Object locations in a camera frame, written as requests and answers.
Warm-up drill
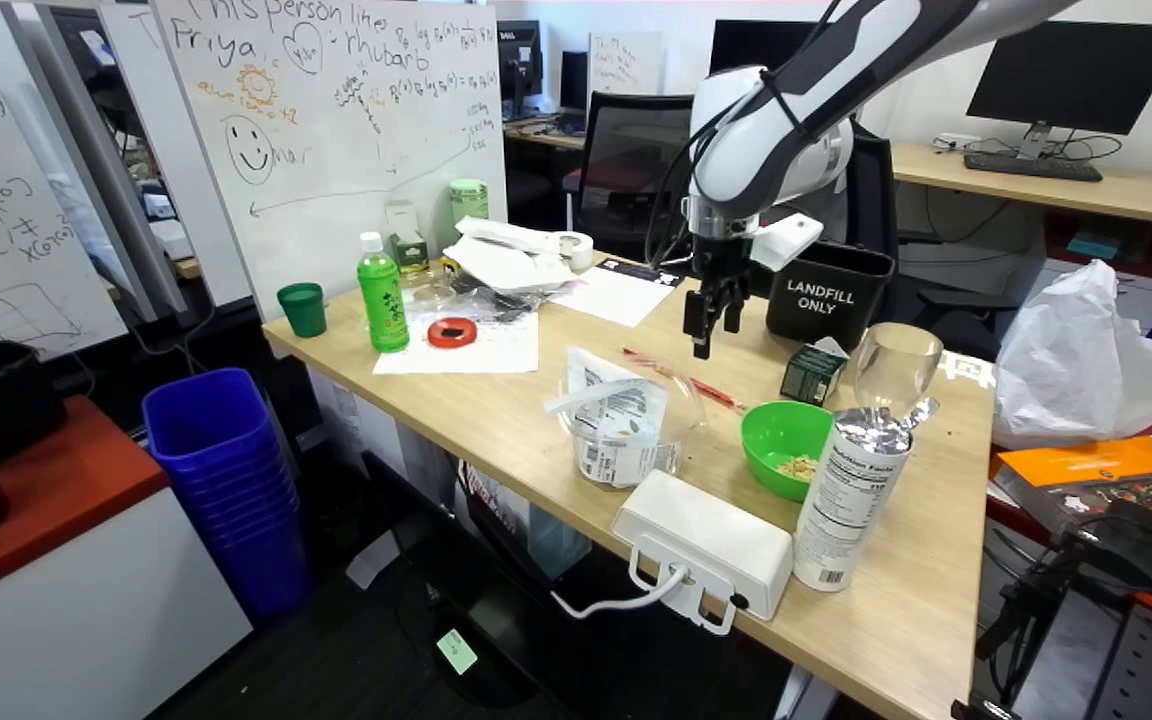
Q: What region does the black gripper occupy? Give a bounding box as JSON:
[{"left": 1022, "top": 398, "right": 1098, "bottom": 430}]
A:
[{"left": 680, "top": 229, "right": 759, "bottom": 366}]

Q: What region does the red straw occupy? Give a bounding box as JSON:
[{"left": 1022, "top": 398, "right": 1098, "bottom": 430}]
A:
[{"left": 621, "top": 343, "right": 747, "bottom": 413}]

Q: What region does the black storage box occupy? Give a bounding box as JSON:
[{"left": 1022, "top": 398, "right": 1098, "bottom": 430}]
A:
[{"left": 765, "top": 235, "right": 900, "bottom": 354}]

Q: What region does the white power box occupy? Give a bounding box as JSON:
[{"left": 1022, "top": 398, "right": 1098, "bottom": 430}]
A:
[{"left": 606, "top": 467, "right": 797, "bottom": 627}]

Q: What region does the black flat strip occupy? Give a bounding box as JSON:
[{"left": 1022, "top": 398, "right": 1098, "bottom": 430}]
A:
[{"left": 597, "top": 254, "right": 689, "bottom": 291}]

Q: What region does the small black device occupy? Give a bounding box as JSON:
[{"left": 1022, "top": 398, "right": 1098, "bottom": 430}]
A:
[{"left": 777, "top": 340, "right": 850, "bottom": 410}]

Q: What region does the green plastic bowl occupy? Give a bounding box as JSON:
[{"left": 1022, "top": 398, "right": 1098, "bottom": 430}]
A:
[{"left": 734, "top": 398, "right": 838, "bottom": 510}]

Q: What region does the white snack bag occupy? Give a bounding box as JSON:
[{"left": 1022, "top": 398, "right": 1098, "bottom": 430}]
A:
[{"left": 545, "top": 347, "right": 670, "bottom": 494}]

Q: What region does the white tape roll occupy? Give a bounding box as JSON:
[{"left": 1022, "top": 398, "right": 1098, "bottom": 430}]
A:
[{"left": 553, "top": 229, "right": 601, "bottom": 275}]

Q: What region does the clear plastic cup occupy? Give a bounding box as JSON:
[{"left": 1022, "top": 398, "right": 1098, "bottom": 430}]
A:
[{"left": 838, "top": 319, "right": 947, "bottom": 431}]

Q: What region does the black mesh office chair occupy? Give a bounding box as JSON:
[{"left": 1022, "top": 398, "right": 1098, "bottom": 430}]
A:
[{"left": 569, "top": 89, "right": 699, "bottom": 265}]

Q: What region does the black high chair back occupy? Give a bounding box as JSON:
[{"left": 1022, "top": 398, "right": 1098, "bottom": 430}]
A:
[{"left": 845, "top": 126, "right": 902, "bottom": 259}]

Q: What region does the pile of white papers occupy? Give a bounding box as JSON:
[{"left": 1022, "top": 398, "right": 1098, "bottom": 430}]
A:
[{"left": 440, "top": 216, "right": 597, "bottom": 301}]

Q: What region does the white printed paper sheet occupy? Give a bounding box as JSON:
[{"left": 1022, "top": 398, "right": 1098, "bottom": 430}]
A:
[{"left": 369, "top": 307, "right": 545, "bottom": 381}]

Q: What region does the silver labelled canister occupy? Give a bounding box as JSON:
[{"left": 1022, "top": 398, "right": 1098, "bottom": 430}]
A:
[{"left": 790, "top": 405, "right": 917, "bottom": 597}]

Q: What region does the medium black monitor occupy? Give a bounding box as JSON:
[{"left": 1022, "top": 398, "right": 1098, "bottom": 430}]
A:
[{"left": 706, "top": 17, "right": 829, "bottom": 82}]

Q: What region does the small written whiteboard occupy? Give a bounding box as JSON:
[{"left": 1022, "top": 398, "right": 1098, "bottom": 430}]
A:
[{"left": 583, "top": 27, "right": 670, "bottom": 100}]

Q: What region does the green wipes container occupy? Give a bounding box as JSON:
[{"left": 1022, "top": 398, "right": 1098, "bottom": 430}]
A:
[{"left": 443, "top": 177, "right": 493, "bottom": 243}]

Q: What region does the red tape roll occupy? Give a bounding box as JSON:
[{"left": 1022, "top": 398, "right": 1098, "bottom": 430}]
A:
[{"left": 424, "top": 311, "right": 481, "bottom": 354}]

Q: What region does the clear bottle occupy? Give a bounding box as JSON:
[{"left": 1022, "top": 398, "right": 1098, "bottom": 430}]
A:
[{"left": 385, "top": 198, "right": 430, "bottom": 275}]

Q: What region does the small black monitor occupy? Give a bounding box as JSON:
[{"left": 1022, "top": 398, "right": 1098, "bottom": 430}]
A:
[{"left": 493, "top": 17, "right": 553, "bottom": 126}]

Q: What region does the green plastic bottle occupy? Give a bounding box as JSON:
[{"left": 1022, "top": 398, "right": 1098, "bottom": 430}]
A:
[{"left": 353, "top": 229, "right": 411, "bottom": 355}]

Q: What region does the black keyboard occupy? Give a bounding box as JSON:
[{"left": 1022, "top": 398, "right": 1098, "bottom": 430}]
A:
[{"left": 958, "top": 144, "right": 1108, "bottom": 188}]

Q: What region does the white plastic bag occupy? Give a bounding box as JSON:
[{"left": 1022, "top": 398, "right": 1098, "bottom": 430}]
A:
[{"left": 990, "top": 257, "right": 1152, "bottom": 452}]

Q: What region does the black floor plate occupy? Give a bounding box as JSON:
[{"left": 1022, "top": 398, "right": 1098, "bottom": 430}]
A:
[{"left": 372, "top": 533, "right": 579, "bottom": 713}]

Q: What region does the orange book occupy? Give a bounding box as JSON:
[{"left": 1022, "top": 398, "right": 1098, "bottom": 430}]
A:
[{"left": 990, "top": 431, "right": 1152, "bottom": 498}]

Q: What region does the long wooden desk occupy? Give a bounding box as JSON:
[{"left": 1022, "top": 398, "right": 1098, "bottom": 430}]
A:
[{"left": 498, "top": 116, "right": 1152, "bottom": 235}]

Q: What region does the whiteboard with smiley drawing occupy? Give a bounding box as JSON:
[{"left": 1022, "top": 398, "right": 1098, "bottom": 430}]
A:
[{"left": 146, "top": 0, "right": 512, "bottom": 323}]

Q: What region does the green cup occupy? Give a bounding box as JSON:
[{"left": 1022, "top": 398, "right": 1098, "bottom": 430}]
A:
[{"left": 271, "top": 279, "right": 333, "bottom": 340}]

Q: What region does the large black monitor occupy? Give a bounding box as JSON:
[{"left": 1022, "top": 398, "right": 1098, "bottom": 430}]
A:
[{"left": 963, "top": 17, "right": 1152, "bottom": 172}]

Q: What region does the black glossy magazine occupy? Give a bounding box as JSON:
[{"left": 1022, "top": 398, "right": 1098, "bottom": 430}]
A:
[{"left": 988, "top": 463, "right": 1152, "bottom": 615}]

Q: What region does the stack of blue bins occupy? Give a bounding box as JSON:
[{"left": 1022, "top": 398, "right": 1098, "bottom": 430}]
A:
[{"left": 134, "top": 366, "right": 314, "bottom": 634}]

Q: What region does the white cabinet with red top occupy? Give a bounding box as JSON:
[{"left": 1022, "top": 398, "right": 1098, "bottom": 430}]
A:
[{"left": 0, "top": 393, "right": 260, "bottom": 720}]

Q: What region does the whiteboard with dense writing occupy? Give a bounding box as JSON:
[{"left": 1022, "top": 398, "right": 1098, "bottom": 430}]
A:
[{"left": 0, "top": 0, "right": 130, "bottom": 369}]

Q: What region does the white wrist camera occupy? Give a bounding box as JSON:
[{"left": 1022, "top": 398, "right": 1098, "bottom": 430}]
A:
[{"left": 747, "top": 214, "right": 829, "bottom": 275}]

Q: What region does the white power cable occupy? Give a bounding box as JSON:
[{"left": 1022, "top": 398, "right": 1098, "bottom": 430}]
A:
[{"left": 548, "top": 554, "right": 691, "bottom": 627}]

